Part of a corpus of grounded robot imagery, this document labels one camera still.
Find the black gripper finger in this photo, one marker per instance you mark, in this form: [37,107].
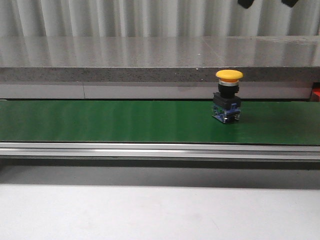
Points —
[289,3]
[246,4]

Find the grey stone countertop slab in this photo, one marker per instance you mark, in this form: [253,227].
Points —
[158,59]

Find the red plastic tray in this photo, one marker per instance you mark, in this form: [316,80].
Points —
[315,92]

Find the green conveyor belt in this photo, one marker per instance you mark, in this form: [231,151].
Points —
[158,121]

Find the white corrugated curtain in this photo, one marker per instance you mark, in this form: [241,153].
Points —
[157,18]

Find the aluminium conveyor frame rail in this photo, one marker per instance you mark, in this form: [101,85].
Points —
[161,151]

